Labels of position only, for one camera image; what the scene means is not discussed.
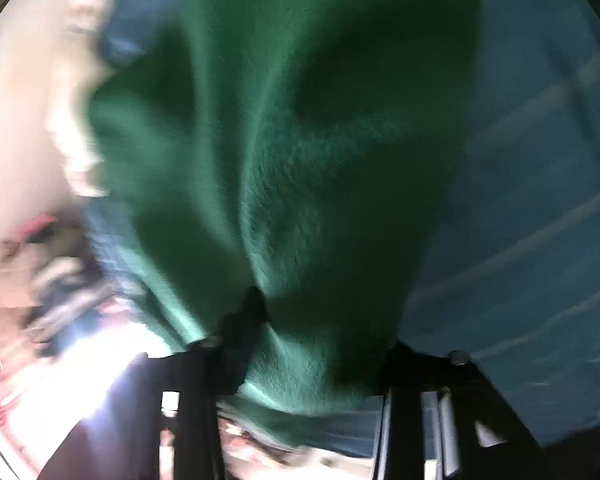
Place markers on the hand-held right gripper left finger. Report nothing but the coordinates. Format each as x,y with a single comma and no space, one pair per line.
200,385

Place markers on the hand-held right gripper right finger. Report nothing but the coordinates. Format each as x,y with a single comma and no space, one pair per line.
415,385

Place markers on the green varsity jacket white sleeves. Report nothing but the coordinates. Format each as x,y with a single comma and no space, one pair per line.
280,160

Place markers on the blue striped bed quilt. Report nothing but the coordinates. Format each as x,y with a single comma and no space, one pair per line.
520,210

